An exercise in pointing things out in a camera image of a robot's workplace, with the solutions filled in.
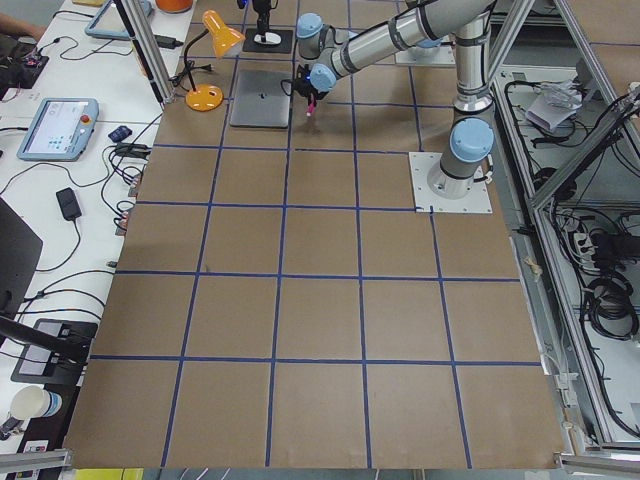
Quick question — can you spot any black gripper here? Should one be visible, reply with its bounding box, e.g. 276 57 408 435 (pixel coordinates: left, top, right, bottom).
251 0 273 31
292 64 319 98

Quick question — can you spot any pink marker pen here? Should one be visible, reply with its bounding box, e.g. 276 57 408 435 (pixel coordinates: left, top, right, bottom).
306 94 317 117

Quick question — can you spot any white computer mouse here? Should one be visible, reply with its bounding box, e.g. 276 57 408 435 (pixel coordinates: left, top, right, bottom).
254 31 282 47

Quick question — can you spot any black mousepad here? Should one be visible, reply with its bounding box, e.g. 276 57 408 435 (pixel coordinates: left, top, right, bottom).
243 28 293 54

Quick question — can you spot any silver closed laptop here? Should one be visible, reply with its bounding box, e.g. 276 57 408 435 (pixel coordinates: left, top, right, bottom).
230 70 291 129

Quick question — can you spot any orange round object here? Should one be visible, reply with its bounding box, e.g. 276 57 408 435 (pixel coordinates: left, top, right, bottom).
155 0 193 14

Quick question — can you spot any orange desk lamp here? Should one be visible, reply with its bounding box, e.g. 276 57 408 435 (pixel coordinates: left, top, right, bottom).
182 10 247 113

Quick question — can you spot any teach pendant tablet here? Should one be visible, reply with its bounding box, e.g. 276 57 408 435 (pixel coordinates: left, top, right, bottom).
84 1 130 40
17 98 100 162

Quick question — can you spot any dark blue checkered pouch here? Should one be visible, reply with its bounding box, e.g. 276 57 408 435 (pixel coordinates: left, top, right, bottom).
108 125 132 143

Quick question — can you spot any black smartphone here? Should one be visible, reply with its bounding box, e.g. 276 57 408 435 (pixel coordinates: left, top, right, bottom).
56 187 82 221

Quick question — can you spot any white paper cup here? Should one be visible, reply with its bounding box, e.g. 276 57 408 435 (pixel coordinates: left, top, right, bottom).
9 385 63 420

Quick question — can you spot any black lamp power cord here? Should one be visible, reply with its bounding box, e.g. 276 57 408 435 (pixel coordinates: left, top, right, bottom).
169 60 217 94

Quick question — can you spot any aluminium frame post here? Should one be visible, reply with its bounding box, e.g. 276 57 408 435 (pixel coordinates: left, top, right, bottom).
114 0 174 105

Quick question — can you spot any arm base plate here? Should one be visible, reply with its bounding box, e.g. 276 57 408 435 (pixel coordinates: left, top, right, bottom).
395 36 455 68
408 152 493 214

